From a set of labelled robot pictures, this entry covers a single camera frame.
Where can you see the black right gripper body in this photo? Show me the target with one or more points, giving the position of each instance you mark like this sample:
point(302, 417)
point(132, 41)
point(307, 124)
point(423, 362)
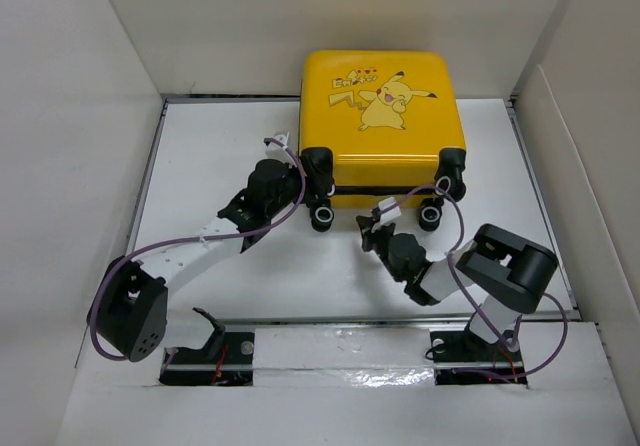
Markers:
point(380, 239)

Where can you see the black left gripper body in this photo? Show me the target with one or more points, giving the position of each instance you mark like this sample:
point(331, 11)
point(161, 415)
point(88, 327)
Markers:
point(312, 191)

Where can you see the yellow hard-shell suitcase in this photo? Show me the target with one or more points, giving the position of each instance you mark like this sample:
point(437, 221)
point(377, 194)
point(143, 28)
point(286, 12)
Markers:
point(380, 124)

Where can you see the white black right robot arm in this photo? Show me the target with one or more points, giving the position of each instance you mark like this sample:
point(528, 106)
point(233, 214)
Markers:
point(512, 270)

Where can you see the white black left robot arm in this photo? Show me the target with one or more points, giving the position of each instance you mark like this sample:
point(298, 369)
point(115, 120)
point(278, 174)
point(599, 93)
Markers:
point(129, 316)

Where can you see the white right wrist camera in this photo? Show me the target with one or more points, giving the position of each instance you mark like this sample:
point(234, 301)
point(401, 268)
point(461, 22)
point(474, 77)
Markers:
point(386, 211)

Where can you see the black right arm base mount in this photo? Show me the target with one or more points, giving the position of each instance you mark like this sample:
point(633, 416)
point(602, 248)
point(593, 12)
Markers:
point(459, 359)

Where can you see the aluminium mounting rail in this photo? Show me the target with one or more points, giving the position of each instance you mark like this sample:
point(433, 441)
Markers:
point(315, 348)

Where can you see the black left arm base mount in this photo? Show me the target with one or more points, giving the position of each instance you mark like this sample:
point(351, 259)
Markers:
point(201, 351)

